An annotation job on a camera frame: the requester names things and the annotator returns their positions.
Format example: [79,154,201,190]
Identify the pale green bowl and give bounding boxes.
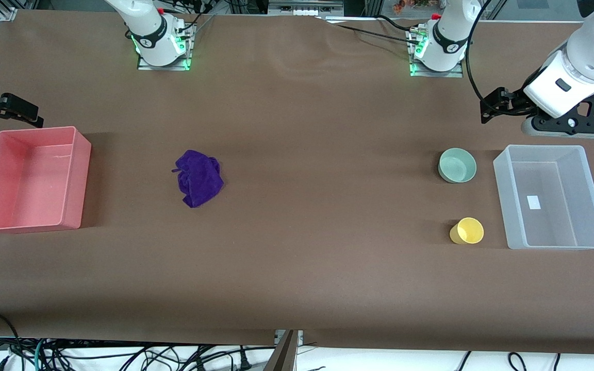
[438,148,477,184]

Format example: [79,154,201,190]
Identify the yellow plastic cup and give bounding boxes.
[449,217,485,245]

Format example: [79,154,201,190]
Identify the purple cloth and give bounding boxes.
[172,149,224,209]

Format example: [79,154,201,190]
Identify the pink plastic bin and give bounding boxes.
[0,126,92,233]

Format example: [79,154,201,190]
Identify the clear plastic bin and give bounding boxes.
[493,145,594,250]

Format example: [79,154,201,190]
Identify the silver equipment box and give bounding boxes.
[268,0,345,16]

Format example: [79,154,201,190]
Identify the brown table cover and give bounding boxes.
[0,10,594,356]

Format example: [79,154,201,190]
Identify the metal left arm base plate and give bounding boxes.
[407,28,465,78]

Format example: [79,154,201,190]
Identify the black cable on table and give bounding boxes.
[377,14,417,32]
[336,23,421,47]

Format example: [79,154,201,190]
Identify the black base power cable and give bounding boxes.
[181,0,216,37]

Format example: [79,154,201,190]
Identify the tangled black floor cables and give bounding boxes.
[0,338,277,371]

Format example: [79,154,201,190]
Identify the white metal bracket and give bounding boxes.
[274,330,304,347]

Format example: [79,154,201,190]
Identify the wooden post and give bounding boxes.
[265,330,298,371]

